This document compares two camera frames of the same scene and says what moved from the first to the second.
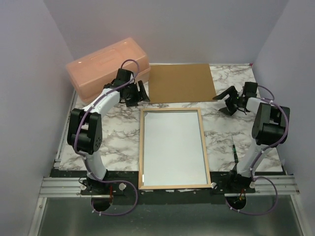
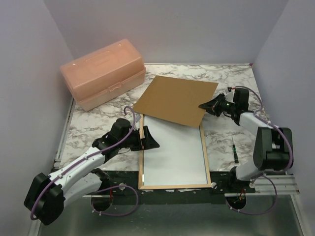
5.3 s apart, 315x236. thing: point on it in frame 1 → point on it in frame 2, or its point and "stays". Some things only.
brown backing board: [180, 83] → [176, 99]
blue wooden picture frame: [141, 186] stays
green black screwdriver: [235, 152] stays
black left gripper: [141, 96] → [148, 142]
